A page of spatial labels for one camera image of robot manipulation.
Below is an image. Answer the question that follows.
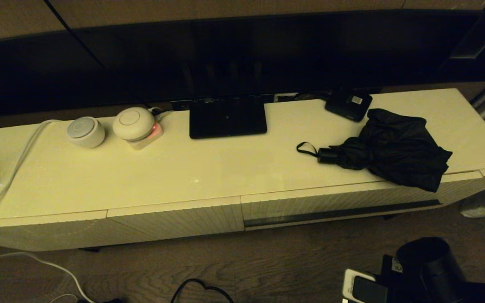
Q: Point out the white cabinet drawer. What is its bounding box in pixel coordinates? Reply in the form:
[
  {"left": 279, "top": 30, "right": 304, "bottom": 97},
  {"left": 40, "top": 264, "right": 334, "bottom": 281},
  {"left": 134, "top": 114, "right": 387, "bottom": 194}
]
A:
[{"left": 240, "top": 170, "right": 484, "bottom": 231}]

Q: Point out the black umbrella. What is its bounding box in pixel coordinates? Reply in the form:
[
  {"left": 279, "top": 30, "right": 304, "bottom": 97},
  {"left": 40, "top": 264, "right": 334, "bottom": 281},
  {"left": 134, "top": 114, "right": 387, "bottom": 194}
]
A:
[{"left": 296, "top": 109, "right": 453, "bottom": 193}]

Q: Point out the white ribbed cabinet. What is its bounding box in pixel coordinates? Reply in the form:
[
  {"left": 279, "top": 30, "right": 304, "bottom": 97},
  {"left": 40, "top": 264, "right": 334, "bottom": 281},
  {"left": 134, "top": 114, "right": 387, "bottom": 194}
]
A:
[{"left": 0, "top": 88, "right": 485, "bottom": 253}]

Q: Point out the black set-top box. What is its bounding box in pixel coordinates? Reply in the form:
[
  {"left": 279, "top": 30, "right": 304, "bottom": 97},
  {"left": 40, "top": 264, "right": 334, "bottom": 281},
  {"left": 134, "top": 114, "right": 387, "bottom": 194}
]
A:
[{"left": 324, "top": 88, "right": 373, "bottom": 122}]

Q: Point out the white ribbed cabinet door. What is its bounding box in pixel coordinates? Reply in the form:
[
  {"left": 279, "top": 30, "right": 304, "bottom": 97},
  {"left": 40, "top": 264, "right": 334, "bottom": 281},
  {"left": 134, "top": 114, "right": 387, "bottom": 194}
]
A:
[
  {"left": 106, "top": 196, "right": 245, "bottom": 245},
  {"left": 0, "top": 210, "right": 109, "bottom": 253}
]

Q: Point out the black flat screen television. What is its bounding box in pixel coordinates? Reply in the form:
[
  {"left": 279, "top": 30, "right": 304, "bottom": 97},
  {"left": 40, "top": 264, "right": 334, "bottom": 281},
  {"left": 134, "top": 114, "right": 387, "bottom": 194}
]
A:
[{"left": 0, "top": 9, "right": 485, "bottom": 119}]

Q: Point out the white power strip red light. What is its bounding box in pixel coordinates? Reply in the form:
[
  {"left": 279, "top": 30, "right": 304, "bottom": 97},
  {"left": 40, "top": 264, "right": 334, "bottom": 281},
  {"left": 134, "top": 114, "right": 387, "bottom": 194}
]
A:
[{"left": 127, "top": 122, "right": 164, "bottom": 151}]

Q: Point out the cream round dome device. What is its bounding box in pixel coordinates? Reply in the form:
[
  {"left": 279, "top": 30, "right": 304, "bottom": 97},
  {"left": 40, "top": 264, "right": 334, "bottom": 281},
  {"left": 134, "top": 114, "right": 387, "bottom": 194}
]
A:
[{"left": 112, "top": 107, "right": 156, "bottom": 141}]

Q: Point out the white speaker with grey top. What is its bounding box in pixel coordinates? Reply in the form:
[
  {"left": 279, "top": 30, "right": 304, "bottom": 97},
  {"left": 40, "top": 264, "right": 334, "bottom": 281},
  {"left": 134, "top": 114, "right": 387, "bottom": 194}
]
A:
[{"left": 66, "top": 117, "right": 106, "bottom": 149}]

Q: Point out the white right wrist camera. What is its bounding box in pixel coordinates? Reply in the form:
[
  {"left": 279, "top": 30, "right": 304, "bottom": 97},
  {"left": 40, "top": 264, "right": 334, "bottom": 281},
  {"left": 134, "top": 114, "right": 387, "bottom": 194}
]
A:
[{"left": 342, "top": 269, "right": 389, "bottom": 303}]

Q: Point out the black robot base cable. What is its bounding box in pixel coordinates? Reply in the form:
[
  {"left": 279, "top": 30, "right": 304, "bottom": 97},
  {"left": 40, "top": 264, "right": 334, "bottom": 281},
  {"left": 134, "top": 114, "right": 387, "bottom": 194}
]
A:
[{"left": 170, "top": 278, "right": 235, "bottom": 303}]

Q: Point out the black television pedestal base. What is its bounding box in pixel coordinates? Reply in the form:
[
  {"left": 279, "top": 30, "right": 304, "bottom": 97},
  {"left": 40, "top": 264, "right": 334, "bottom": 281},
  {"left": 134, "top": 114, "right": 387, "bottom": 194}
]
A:
[{"left": 189, "top": 96, "right": 267, "bottom": 140}]

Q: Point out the thin white cable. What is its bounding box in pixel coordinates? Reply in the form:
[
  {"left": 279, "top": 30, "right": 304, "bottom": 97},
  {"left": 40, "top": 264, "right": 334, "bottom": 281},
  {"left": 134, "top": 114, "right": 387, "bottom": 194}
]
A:
[{"left": 49, "top": 293, "right": 79, "bottom": 303}]

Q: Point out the thick white power cable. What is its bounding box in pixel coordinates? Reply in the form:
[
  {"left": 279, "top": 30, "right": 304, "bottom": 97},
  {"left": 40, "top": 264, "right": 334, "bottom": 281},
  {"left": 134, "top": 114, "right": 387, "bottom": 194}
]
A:
[{"left": 0, "top": 120, "right": 96, "bottom": 303}]

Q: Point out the thin black hanging cable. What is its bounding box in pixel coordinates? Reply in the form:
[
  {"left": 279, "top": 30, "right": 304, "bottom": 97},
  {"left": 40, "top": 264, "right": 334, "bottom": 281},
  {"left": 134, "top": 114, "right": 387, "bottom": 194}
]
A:
[{"left": 44, "top": 0, "right": 75, "bottom": 31}]

